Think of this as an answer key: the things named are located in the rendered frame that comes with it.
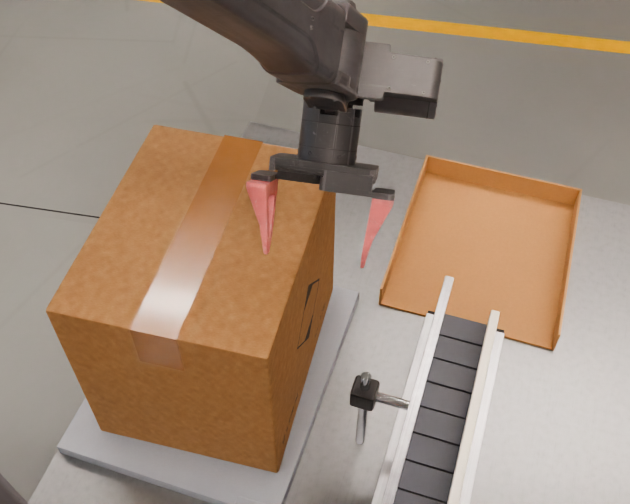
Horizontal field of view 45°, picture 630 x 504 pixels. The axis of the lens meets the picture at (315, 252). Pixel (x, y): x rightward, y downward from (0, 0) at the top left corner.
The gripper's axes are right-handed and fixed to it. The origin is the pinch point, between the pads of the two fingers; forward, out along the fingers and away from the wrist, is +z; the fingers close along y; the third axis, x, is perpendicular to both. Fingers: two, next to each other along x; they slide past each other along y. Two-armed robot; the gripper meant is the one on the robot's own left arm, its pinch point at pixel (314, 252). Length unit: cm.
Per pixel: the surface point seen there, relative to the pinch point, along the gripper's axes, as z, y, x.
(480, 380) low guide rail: 17.3, 21.0, 19.2
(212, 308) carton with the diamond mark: 7.4, -9.8, -0.2
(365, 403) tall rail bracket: 19.2, 7.1, 10.3
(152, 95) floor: -8, -85, 198
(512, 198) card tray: -2, 26, 56
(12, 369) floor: 65, -87, 108
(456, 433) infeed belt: 23.8, 18.8, 16.8
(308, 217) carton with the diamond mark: -1.7, -2.3, 10.7
